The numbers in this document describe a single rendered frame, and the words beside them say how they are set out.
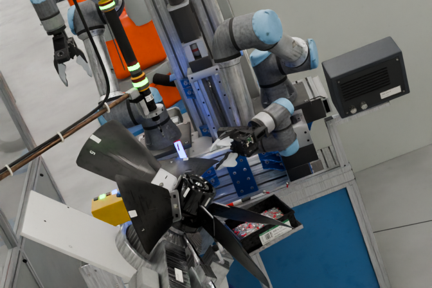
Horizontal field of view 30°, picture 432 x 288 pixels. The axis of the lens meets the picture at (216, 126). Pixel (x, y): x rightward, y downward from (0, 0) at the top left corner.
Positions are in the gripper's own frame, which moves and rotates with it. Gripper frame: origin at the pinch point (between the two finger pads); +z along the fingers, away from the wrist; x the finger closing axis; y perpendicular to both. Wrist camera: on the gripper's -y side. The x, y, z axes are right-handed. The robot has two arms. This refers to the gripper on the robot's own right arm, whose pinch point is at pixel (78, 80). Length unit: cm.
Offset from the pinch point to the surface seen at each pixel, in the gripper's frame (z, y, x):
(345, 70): 25, -21, -88
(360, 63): 25, -20, -94
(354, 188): 72, -16, -79
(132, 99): -5, -55, -21
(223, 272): 54, -65, -27
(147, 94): -4, -52, -26
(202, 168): 31, -40, -31
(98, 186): 148, 240, 60
